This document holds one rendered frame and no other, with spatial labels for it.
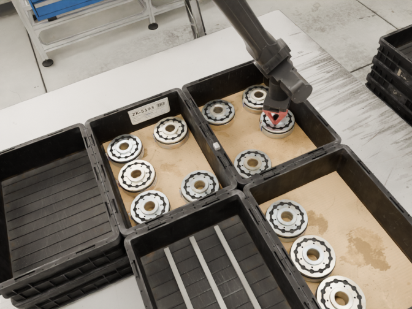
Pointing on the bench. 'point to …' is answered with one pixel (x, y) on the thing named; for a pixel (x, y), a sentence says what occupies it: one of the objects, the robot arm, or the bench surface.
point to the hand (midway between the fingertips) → (276, 116)
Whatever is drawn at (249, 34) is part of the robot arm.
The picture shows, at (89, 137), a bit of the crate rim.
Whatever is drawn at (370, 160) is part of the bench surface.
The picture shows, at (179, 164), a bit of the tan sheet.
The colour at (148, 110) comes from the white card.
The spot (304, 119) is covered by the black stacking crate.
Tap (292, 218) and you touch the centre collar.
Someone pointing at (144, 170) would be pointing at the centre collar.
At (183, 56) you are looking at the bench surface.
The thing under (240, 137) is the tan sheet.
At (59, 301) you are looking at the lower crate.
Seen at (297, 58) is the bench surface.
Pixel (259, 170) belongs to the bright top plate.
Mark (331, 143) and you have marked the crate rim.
